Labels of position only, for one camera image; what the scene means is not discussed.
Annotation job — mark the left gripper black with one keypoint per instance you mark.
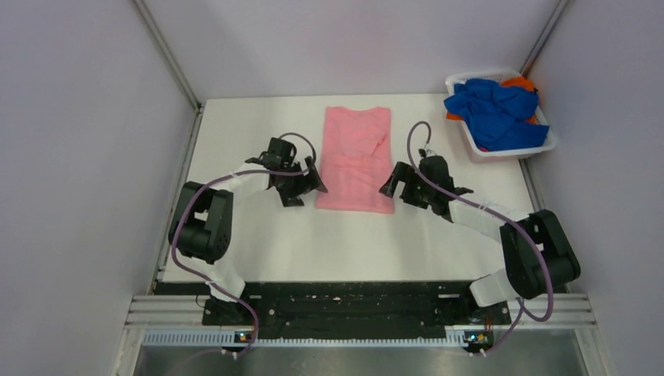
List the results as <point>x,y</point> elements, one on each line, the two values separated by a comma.
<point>290,196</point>

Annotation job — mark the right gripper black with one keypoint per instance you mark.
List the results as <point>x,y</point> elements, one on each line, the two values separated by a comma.
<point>401,172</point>

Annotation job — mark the pink t shirt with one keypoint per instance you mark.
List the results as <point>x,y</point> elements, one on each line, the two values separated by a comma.
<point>356,160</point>

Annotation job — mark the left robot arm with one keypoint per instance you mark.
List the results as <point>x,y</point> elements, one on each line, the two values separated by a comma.
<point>201,228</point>

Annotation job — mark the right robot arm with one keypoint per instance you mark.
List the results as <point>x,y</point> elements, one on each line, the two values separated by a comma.
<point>536,251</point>

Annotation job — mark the white plastic laundry basket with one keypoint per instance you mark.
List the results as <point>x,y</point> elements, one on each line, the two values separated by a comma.
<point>476,154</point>

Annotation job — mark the blue t shirt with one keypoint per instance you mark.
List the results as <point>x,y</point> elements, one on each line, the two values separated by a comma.
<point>493,136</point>

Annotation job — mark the orange t shirt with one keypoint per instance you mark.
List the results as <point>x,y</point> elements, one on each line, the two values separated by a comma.
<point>515,98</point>

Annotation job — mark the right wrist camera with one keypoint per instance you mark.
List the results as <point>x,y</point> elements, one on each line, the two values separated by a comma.
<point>426,152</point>

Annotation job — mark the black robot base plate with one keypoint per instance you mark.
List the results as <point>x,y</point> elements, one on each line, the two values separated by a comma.
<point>355,310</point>

